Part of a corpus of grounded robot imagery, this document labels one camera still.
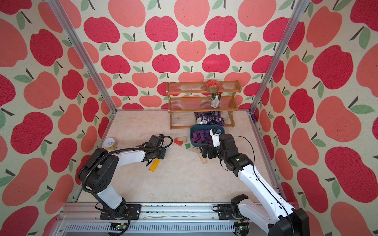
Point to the aluminium right corner post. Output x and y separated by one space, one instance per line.
297 13

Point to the purple snack bag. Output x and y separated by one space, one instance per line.
209 118

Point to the orange wooden shelf rack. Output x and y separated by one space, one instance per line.
186 98

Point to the aluminium left corner post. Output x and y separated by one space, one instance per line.
64 20

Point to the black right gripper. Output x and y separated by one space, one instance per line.
204 151

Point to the tan wooden long block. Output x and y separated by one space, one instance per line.
202 158

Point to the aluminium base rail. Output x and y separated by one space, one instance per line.
165 218

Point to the yellow long block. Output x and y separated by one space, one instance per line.
154 165

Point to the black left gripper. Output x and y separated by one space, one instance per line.
163 156

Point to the tan short block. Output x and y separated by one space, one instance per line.
182 139

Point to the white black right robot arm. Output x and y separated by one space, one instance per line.
260 188

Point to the teal storage bin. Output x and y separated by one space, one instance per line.
203 132

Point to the yellow peach tin can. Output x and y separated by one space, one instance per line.
110 144

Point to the red block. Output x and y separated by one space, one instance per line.
176 141

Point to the small green white bottle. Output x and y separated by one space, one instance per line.
215 99

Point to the tan wooden flat block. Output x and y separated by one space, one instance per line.
196 150

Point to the aluminium corner post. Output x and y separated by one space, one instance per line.
297 13
64 20

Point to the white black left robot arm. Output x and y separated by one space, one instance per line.
97 173

